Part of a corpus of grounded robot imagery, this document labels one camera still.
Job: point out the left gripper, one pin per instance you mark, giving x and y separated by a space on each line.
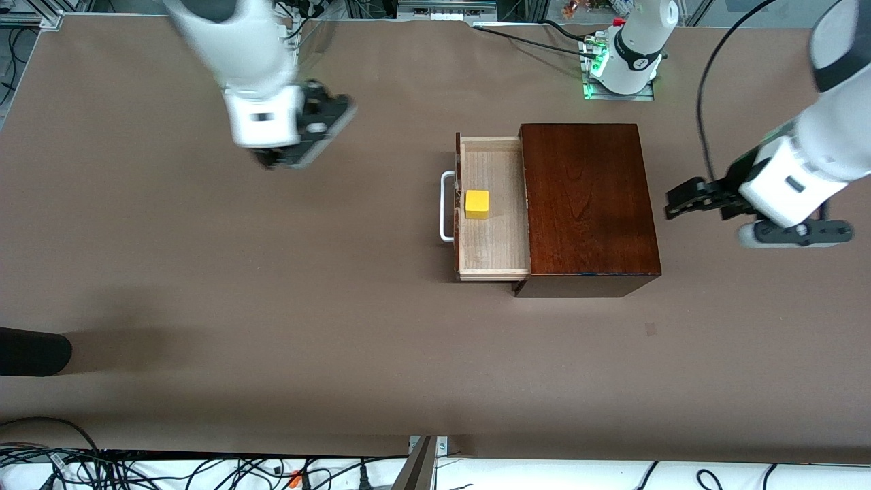
729 182

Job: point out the yellow block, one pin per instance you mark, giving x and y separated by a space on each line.
477 204

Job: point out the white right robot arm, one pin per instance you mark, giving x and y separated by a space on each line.
231 41

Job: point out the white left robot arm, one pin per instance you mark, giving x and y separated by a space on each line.
636 47

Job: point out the dark brown wooden cabinet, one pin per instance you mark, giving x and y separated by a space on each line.
599 204

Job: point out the silver box with white connectors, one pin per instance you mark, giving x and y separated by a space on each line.
446 15

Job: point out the small orange connector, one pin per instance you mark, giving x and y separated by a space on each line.
295 479

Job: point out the black cylinder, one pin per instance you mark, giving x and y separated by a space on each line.
30 350

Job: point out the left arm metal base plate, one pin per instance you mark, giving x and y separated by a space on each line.
616 96

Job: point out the aluminium frame profile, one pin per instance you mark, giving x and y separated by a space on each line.
41 17

